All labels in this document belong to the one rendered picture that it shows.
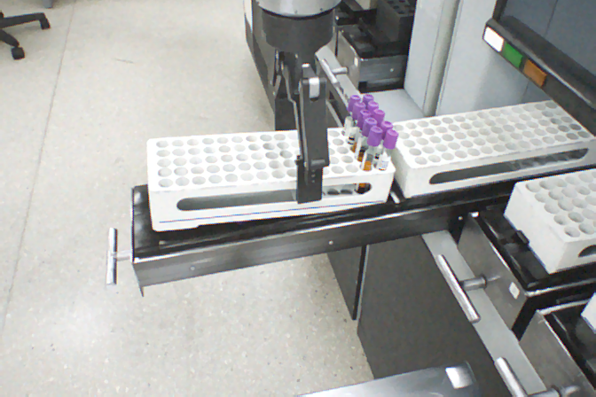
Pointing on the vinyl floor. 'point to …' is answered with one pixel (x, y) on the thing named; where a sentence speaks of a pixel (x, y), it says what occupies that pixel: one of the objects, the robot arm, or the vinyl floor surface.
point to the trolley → (413, 385)
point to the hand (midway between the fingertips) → (296, 159)
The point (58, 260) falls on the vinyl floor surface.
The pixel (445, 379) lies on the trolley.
